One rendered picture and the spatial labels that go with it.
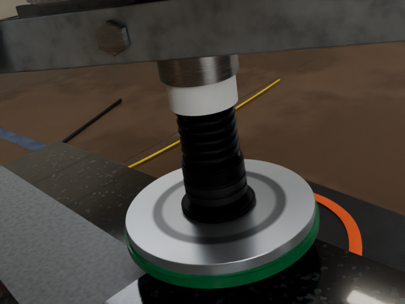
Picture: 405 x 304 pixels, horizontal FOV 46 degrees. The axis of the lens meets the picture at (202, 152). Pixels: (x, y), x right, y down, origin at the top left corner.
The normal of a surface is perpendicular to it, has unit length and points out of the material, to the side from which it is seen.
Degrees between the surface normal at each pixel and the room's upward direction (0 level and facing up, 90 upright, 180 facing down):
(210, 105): 90
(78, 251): 0
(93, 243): 0
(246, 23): 90
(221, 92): 90
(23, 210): 0
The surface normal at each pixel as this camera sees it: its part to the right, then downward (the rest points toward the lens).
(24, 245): -0.14, -0.89
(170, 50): -0.30, 0.46
